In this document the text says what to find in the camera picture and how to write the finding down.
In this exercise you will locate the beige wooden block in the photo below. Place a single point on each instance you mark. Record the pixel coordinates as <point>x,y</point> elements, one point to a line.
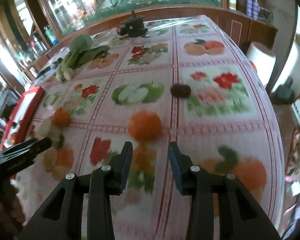
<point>46,129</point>

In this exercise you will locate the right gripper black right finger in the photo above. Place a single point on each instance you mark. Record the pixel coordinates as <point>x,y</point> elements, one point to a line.
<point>240,215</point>

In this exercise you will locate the floral fruit tablecloth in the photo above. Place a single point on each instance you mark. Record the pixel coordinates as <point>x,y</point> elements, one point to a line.
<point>226,125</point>

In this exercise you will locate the black cylindrical grinder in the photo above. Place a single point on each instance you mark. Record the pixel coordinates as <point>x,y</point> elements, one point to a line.
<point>135,25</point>

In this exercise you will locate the orange tangerine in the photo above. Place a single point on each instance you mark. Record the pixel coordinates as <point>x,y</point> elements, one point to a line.
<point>61,118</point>
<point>145,126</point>

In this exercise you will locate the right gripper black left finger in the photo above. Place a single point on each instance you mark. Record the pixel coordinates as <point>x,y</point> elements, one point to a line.
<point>60,214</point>

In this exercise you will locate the wooden cabinet counter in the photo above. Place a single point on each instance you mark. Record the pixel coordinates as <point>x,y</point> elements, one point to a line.
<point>239,27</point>

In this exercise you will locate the purple bottle left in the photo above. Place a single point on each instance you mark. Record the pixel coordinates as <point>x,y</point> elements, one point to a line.
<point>248,8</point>

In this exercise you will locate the purple bottle right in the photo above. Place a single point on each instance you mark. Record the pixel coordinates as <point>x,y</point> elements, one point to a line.
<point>255,9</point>

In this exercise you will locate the dark passion fruit right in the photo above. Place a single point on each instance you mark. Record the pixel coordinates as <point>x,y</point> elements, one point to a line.
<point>180,91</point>

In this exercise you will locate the white garlic bulb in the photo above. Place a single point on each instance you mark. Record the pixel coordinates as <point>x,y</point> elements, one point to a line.
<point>69,74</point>

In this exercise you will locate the green plastic bottle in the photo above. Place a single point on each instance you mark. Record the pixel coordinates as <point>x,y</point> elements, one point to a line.
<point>50,35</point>

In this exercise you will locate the green bok choy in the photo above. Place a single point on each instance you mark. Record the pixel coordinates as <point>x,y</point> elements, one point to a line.
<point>81,51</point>

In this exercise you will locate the white stool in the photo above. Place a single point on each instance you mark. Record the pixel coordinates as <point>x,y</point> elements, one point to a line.
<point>263,60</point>

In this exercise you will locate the red black small box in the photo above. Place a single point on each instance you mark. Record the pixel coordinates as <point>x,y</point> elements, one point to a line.
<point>122,30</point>

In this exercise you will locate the purple bottle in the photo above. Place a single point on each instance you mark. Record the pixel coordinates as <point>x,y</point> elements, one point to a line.
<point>255,9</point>
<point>248,8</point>

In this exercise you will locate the red white tray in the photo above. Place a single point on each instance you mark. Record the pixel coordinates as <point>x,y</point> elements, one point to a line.
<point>21,117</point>

